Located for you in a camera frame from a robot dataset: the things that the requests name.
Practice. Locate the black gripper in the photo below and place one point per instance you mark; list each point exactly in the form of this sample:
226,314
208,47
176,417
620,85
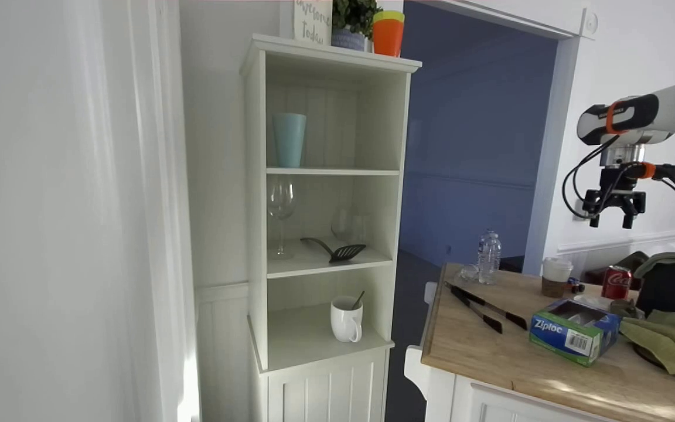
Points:
620,174

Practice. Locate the red coke can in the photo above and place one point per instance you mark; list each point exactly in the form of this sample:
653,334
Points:
617,281

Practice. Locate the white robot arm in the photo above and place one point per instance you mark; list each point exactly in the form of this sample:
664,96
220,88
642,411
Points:
617,131

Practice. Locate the white lidded paper cup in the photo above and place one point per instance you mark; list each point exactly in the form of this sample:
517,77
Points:
555,277

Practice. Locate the blue green ziploc box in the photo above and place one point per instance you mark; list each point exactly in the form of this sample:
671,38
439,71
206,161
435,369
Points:
575,330

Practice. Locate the clear plastic water bottle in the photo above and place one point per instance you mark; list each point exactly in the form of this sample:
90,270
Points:
487,255

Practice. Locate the black kitchen tongs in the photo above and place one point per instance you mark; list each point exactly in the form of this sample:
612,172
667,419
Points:
490,314

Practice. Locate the white counter cabinet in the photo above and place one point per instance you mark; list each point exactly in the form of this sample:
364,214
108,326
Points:
455,398

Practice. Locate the black spatula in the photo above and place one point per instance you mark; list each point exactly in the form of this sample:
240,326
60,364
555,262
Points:
340,253

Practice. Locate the orange and green cups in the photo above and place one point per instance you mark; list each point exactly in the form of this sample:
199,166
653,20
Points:
388,31

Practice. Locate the white mug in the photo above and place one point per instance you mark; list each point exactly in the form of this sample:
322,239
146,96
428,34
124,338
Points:
347,320

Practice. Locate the white shelf cabinet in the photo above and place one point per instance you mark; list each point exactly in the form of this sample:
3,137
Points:
347,191

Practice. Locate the potted green plant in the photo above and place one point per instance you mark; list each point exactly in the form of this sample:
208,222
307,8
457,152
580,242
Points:
353,23

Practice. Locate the clear wine glass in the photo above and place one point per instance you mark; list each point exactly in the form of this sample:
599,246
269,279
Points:
280,198

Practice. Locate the light blue plastic cup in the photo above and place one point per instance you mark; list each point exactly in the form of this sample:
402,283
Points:
288,134

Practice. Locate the white sign card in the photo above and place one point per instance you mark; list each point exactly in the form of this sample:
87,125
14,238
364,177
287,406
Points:
312,20

